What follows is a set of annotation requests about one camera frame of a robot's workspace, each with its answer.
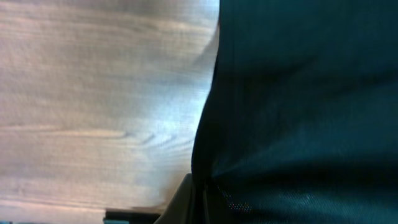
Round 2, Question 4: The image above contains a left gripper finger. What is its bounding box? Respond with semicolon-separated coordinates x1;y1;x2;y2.
155;174;195;224

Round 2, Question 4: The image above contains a black shirt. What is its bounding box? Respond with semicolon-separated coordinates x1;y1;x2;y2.
190;0;397;223

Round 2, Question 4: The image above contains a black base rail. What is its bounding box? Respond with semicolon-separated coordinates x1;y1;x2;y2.
103;210;161;224

